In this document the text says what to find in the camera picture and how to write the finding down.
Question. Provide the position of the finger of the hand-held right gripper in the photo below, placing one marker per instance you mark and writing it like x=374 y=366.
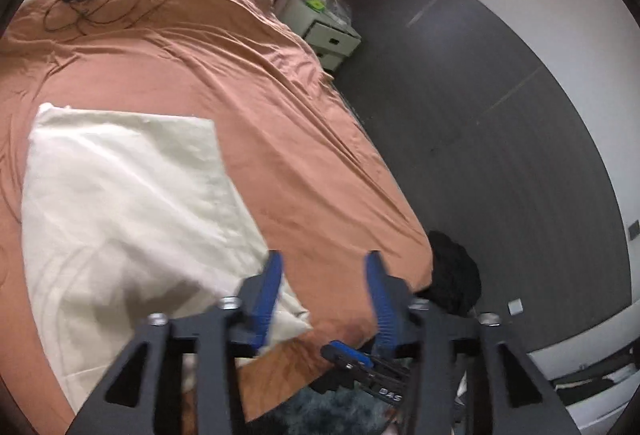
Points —
x=350 y=354

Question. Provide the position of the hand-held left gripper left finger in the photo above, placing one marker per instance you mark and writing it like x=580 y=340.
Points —
x=265 y=300

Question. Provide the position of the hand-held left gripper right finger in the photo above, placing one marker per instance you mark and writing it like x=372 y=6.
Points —
x=378 y=305

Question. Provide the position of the cream zip jacket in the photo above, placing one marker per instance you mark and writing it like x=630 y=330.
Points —
x=125 y=195

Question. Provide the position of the grey fluffy rug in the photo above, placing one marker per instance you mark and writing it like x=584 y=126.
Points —
x=325 y=415

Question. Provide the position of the black knit cloth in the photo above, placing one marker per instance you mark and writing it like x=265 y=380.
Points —
x=455 y=270

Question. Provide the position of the white floor socket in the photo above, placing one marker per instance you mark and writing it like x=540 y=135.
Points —
x=515 y=306

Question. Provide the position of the orange-brown bed sheet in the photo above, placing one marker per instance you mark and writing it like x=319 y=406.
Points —
x=260 y=115

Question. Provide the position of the white nightstand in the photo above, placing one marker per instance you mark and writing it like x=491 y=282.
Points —
x=325 y=37

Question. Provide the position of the green item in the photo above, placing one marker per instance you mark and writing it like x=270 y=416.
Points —
x=316 y=2

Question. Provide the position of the grey wall socket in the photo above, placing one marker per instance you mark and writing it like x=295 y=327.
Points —
x=634 y=231

